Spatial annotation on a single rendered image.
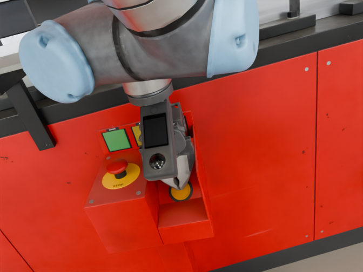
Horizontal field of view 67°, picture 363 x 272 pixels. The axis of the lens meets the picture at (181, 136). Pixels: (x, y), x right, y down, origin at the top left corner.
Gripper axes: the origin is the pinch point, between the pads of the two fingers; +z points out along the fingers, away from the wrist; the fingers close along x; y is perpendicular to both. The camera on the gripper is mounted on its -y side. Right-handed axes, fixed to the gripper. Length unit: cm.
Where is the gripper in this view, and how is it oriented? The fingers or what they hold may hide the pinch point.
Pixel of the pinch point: (179, 187)
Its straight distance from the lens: 52.8
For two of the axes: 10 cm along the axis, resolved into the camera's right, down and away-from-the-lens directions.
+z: 2.2, 8.0, 5.6
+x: -9.7, 2.0, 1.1
